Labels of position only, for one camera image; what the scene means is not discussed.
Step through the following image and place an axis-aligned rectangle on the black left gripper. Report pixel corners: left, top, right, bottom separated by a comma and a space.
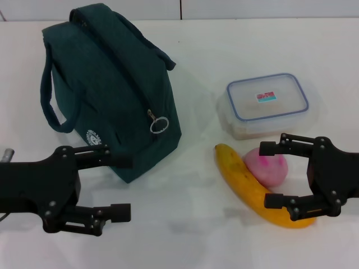
0, 144, 134, 238

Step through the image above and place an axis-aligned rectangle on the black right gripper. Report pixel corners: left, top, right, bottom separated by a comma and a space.
259, 133, 359, 222

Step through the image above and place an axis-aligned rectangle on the pink peach bun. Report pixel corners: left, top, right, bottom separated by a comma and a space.
242, 148, 289, 188

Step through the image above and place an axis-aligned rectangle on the yellow banana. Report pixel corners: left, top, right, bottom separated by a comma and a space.
214, 143, 317, 229

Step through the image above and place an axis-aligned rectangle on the clear plastic food container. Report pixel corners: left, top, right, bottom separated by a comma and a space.
215, 73, 310, 140

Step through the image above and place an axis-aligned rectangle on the dark teal lunch bag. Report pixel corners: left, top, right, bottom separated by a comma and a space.
40, 7, 183, 184

